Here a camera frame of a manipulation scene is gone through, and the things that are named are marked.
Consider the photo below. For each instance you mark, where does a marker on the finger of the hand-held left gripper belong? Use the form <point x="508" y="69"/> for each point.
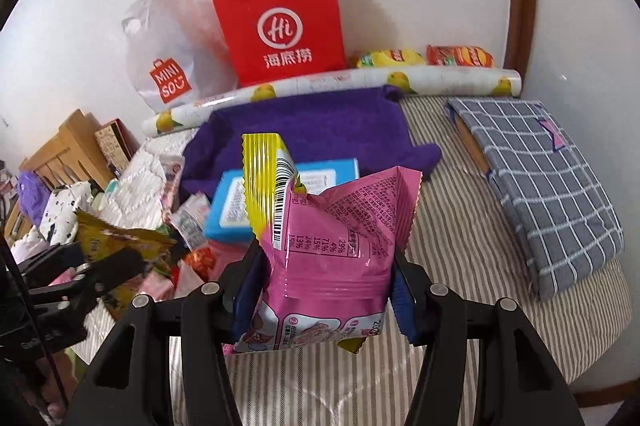
<point x="110" y="271"/>
<point x="50" y="258"/>

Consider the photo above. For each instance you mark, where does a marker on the wooden headboard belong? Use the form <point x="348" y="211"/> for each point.
<point x="65" y="146"/>

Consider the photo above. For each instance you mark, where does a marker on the blue box with white label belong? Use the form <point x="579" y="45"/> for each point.
<point x="230" y="216"/>

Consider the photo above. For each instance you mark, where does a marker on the purple garment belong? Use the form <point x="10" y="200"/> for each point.
<point x="32" y="198"/>

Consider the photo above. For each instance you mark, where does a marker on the red paper bag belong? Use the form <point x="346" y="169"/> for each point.
<point x="280" y="6"/>

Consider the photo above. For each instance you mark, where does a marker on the lemon print paper roll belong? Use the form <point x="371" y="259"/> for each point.
<point x="450" y="79"/>

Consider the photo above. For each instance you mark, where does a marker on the red chips bag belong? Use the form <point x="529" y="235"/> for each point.
<point x="460" y="56"/>

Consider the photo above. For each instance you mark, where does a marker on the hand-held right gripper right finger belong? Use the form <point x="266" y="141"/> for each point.
<point x="402" y="306"/>

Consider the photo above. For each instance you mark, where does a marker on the white spotted cloth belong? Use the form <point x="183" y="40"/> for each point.
<point x="65" y="211"/>

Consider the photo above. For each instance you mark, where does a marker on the grey checked pillow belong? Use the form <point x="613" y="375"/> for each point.
<point x="550" y="186"/>

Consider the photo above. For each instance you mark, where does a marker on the pink yellow-edged snack packet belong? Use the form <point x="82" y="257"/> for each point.
<point x="340" y="246"/>

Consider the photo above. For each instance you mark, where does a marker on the yellow green snack packet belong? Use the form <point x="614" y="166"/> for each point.
<point x="115" y="236"/>

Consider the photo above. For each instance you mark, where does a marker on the yellow chips bag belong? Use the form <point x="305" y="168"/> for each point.
<point x="390" y="58"/>

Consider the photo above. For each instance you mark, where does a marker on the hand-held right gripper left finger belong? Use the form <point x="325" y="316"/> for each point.
<point x="245" y="306"/>

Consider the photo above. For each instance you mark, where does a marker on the white plastic bag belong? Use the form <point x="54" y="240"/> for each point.
<point x="165" y="36"/>

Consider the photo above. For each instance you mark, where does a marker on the purple cloth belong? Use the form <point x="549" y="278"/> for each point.
<point x="310" y="126"/>

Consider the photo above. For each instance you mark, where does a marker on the patterned gift box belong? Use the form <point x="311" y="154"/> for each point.
<point x="115" y="146"/>

